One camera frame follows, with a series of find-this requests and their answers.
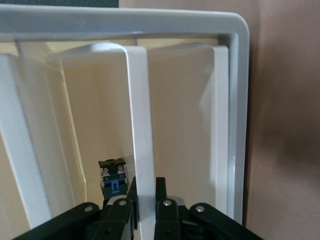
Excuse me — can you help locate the white drawer cabinet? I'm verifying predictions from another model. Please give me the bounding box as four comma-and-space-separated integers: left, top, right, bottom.
0, 4, 251, 226

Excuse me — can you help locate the green mushroom push button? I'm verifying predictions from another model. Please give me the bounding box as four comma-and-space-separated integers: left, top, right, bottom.
98, 157, 131, 201

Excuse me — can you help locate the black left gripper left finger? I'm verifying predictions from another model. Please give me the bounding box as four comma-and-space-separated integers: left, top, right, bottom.
14, 176, 140, 240

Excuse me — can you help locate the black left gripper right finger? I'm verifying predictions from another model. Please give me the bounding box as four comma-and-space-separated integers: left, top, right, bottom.
153, 176, 263, 240

